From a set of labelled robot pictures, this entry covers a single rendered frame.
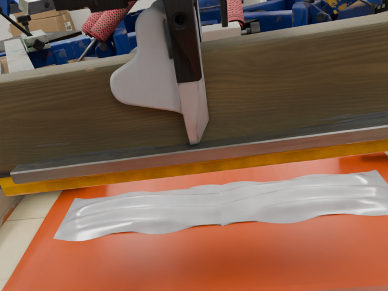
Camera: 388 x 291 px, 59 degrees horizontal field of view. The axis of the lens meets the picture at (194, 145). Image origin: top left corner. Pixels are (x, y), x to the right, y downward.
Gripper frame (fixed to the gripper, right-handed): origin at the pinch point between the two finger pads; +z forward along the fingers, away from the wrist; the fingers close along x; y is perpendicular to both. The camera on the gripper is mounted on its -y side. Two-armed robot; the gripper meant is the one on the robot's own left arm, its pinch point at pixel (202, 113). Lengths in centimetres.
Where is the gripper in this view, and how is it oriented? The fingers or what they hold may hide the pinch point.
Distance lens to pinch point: 25.6
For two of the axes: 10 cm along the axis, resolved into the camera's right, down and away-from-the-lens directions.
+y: -9.9, 1.0, 0.9
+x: -0.3, 4.8, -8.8
